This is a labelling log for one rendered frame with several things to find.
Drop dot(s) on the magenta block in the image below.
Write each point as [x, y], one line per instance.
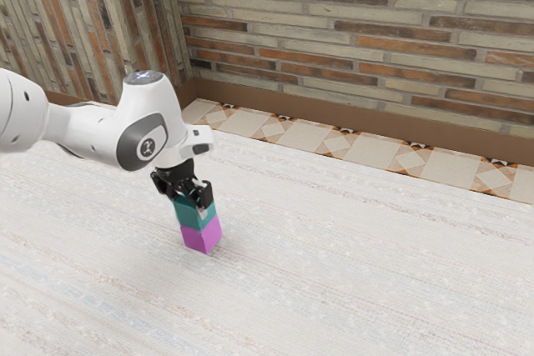
[203, 238]

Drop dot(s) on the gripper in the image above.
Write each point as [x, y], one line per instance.
[173, 181]

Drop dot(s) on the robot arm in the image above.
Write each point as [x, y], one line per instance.
[83, 122]

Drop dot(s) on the teal block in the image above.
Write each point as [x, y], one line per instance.
[192, 215]

